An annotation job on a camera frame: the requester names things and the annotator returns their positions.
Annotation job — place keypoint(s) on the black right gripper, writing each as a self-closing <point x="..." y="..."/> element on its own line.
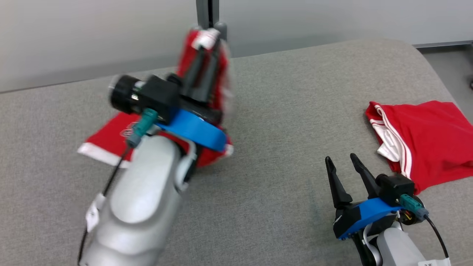
<point x="347" y="220"/>

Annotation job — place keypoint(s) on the grey cylindrical post foot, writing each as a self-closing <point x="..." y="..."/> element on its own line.
<point x="221" y="31"/>

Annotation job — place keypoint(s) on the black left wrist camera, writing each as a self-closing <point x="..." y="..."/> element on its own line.
<point x="155" y="96"/>

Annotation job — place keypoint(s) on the red and white jersey shirt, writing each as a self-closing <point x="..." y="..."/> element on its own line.
<point x="111" y="140"/>
<point x="432" y="144"/>

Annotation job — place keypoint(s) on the blue right camera bracket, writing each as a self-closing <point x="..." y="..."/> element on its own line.
<point x="373" y="210"/>

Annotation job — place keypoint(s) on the grey partition base rail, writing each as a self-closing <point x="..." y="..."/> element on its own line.
<point x="443" y="44"/>

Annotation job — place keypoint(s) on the grey metal partition post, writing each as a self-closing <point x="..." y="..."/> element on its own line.
<point x="207" y="13"/>

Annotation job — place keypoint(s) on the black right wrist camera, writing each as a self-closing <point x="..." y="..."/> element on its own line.
<point x="395" y="188"/>

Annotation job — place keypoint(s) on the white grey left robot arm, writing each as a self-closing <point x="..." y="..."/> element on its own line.
<point x="144" y="207"/>

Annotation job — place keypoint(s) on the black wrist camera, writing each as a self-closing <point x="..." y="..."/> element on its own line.
<point x="155" y="96"/>
<point x="395" y="188"/>

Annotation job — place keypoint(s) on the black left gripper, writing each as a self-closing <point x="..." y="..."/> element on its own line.
<point x="201" y="111"/>

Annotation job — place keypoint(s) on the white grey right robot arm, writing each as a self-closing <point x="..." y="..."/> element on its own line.
<point x="399" y="247"/>

